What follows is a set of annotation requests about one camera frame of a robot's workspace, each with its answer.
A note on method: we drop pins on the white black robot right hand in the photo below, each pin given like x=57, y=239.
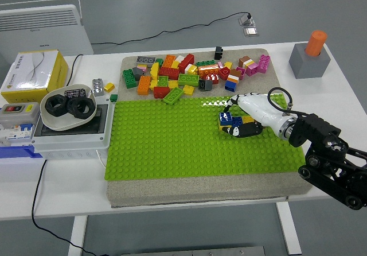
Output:
x=263, y=109

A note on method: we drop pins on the blue square brick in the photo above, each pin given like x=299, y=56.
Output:
x=237, y=121
x=225, y=118

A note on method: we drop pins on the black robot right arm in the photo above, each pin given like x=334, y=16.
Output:
x=315, y=128

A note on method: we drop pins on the green studded baseplate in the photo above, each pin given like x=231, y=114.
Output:
x=172, y=147

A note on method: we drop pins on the yellow square brick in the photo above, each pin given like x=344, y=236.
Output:
x=248, y=120
x=223, y=127
x=188, y=89

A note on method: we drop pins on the brown white blue brick stack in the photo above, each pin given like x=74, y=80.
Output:
x=232, y=81

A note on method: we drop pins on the magenta long brick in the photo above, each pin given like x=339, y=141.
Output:
x=263, y=63

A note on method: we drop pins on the red square brick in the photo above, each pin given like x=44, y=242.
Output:
x=224, y=73

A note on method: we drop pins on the red white brick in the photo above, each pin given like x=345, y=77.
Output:
x=212, y=78

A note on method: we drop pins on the dark grey brick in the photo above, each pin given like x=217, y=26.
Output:
x=205, y=85

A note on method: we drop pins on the grey cube block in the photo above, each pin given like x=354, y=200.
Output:
x=309, y=65

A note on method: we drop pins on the orange glossy long brick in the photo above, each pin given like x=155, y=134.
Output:
x=208, y=70

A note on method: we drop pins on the black small brick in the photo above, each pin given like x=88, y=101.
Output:
x=218, y=52

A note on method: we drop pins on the dark green flat brick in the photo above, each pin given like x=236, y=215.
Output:
x=205, y=62

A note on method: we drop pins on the closed floor socket plate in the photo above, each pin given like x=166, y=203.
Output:
x=250, y=32

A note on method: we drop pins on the lime green long brick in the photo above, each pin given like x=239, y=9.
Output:
x=173, y=96
x=188, y=79

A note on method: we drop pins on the orange cylinder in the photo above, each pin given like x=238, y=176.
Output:
x=315, y=43

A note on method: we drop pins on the open floor socket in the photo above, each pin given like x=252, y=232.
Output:
x=247, y=21

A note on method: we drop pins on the red long brick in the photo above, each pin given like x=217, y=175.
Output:
x=187, y=61
x=169, y=73

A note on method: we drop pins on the grey-brown mat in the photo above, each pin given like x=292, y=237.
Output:
x=200, y=191

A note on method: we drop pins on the lime green square brick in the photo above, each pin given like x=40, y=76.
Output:
x=162, y=81

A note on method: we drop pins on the small dark green brick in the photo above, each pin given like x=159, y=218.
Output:
x=159, y=61
x=113, y=97

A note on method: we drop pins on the yellow rounded brick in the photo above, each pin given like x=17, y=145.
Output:
x=155, y=70

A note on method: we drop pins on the white table leg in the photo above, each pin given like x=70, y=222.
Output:
x=77, y=236
x=288, y=230

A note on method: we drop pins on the grey flat long brick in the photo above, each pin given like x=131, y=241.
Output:
x=145, y=60

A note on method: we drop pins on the pink white yellow small brick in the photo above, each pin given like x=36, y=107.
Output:
x=142, y=67

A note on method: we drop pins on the grey sloped brick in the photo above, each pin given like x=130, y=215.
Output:
x=139, y=73

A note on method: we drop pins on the dark green long brick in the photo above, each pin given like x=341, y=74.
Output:
x=129, y=78

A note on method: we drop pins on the large black hex nut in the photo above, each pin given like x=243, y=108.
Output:
x=86, y=109
x=50, y=106

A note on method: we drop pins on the small black terminal block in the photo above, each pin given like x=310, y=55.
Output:
x=75, y=92

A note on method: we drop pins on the white bowl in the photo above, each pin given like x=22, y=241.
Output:
x=63, y=122

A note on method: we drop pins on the white panel heater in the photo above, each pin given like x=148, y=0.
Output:
x=43, y=35

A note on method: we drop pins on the yellow white carton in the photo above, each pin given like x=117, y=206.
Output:
x=33, y=75

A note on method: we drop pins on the white circuit breaker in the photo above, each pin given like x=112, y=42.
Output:
x=15, y=132

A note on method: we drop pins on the white electrical enclosure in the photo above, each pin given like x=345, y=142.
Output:
x=71, y=142

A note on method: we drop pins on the grey push-button switch box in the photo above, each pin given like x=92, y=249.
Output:
x=17, y=114

